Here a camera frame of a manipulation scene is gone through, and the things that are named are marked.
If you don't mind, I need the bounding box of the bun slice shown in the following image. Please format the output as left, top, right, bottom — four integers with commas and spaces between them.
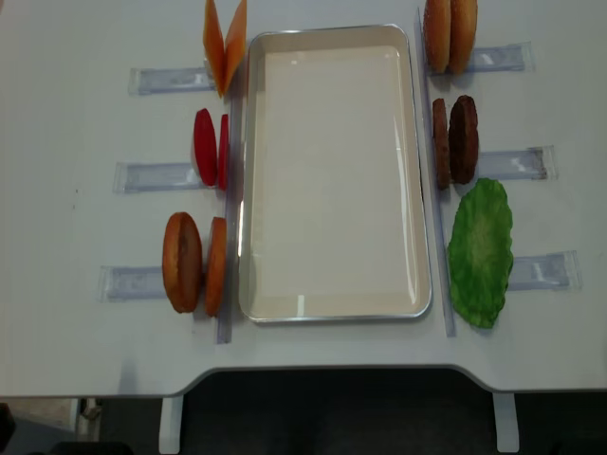
204, 217, 227, 317

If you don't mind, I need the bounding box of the left red tomato slice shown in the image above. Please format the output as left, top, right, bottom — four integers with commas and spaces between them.
193, 109, 217, 187

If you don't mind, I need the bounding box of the left brown meat patty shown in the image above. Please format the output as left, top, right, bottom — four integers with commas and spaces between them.
432, 99, 451, 191

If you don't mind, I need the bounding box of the green lettuce leaf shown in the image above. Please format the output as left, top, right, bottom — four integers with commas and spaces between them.
448, 178, 513, 329

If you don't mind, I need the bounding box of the right dark meat patty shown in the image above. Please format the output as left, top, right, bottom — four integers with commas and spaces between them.
449, 95, 479, 185

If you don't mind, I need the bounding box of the right orange cheese slice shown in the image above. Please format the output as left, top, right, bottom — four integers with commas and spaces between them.
223, 0, 248, 93

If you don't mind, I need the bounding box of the orange cheese slice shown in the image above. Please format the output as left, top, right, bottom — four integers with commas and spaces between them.
203, 0, 225, 98
223, 0, 248, 93

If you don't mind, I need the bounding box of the left orange cheese slice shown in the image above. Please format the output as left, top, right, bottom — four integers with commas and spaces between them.
203, 0, 225, 98

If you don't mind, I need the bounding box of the white rectangular metal tray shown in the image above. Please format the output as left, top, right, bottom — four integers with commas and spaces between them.
238, 25, 432, 323

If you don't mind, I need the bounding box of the brown top bun half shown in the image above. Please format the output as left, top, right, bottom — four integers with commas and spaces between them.
162, 212, 203, 314

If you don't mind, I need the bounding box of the left white table leg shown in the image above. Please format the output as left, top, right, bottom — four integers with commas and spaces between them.
158, 395, 184, 455

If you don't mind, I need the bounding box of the white table leg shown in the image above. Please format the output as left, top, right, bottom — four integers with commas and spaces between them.
492, 393, 520, 454
158, 395, 184, 455

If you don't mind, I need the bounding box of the left seeded bun half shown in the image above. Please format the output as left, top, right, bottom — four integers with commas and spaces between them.
423, 0, 451, 74

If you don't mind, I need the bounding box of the right clear acrylic rack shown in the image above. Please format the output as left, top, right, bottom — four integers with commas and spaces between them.
415, 10, 582, 337

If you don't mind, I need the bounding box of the right plain bun half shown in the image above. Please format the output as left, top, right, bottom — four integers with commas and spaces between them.
449, 0, 478, 74

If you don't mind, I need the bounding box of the right white table leg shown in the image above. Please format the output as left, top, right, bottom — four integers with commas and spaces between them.
492, 393, 520, 454

